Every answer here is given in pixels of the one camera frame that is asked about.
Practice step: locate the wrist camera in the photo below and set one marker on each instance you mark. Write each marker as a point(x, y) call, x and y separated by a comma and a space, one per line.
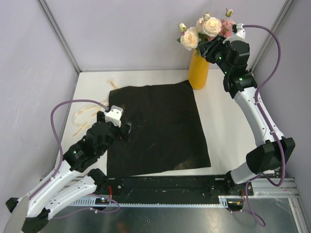
point(238, 33)
point(114, 115)

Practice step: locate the yellow cylindrical vase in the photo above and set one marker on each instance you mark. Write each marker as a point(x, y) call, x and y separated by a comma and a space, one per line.
point(198, 71)

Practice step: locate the black wrapping paper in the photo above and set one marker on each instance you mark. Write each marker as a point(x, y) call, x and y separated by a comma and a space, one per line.
point(166, 132)

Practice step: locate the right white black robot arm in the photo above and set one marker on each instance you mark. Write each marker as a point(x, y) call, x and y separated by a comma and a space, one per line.
point(234, 67)

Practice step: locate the cream printed ribbon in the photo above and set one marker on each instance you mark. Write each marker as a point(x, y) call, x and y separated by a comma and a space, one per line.
point(84, 117)

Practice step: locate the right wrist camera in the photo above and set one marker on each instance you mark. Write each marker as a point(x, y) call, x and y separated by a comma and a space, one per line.
point(238, 33)

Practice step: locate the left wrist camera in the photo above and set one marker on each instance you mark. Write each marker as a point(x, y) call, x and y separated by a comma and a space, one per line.
point(114, 115)

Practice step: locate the left aluminium frame post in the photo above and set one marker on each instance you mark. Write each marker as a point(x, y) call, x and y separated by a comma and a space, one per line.
point(43, 5)

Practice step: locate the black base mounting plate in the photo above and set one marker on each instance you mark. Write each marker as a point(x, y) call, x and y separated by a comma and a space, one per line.
point(172, 190)

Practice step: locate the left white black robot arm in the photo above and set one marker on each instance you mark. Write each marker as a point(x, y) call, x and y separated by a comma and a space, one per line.
point(32, 212)

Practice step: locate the aluminium frame post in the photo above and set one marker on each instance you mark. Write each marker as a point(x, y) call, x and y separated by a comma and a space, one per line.
point(43, 5)
point(284, 12)

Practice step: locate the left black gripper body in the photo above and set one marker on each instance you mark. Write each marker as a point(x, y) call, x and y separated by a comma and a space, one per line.
point(116, 132)

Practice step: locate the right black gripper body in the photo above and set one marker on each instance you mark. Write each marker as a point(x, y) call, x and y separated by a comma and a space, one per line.
point(220, 50)

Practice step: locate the right aluminium frame post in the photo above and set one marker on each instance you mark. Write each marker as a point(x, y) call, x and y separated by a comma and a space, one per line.
point(284, 12)

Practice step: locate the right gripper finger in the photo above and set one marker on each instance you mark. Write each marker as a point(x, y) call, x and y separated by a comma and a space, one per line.
point(207, 55)
point(207, 47)

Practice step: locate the grey slotted cable duct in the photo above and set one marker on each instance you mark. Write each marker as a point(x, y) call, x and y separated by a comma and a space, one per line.
point(204, 202)

